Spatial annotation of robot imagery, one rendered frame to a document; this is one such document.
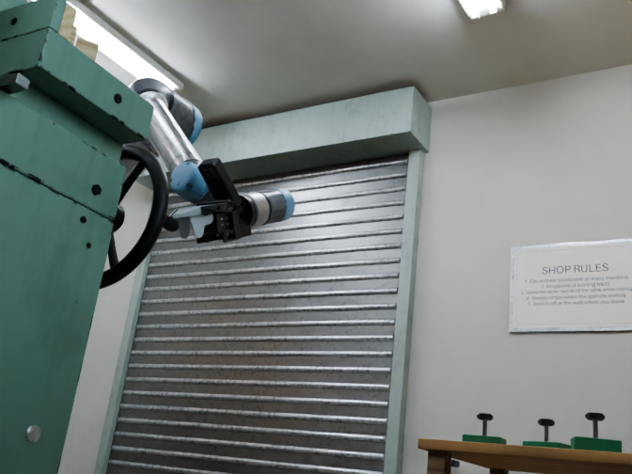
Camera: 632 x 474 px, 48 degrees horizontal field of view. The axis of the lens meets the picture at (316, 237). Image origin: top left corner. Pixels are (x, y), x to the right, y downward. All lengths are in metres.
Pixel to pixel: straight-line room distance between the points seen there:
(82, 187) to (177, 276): 3.99
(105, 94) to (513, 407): 2.97
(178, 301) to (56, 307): 3.95
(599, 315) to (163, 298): 2.85
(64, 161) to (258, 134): 3.73
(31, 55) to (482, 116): 3.53
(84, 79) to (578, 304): 3.03
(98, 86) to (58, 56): 0.07
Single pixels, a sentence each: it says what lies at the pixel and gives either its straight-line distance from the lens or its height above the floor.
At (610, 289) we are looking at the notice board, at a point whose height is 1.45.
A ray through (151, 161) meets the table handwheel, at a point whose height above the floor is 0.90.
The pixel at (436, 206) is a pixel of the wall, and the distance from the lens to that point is 4.17.
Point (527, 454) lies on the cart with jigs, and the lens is 1.76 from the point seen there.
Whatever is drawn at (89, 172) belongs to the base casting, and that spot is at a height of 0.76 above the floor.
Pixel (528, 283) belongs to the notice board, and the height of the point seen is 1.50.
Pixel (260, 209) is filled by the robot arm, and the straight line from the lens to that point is 1.50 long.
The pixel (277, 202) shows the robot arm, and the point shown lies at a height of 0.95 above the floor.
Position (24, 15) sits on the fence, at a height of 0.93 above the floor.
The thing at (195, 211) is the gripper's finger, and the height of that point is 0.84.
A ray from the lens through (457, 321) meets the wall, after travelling 3.90.
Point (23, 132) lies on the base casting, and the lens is 1.00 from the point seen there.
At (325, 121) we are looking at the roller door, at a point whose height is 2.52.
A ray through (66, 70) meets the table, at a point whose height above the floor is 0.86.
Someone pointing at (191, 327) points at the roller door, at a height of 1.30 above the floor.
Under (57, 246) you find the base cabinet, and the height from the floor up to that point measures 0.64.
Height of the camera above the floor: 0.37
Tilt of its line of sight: 20 degrees up
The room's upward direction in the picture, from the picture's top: 7 degrees clockwise
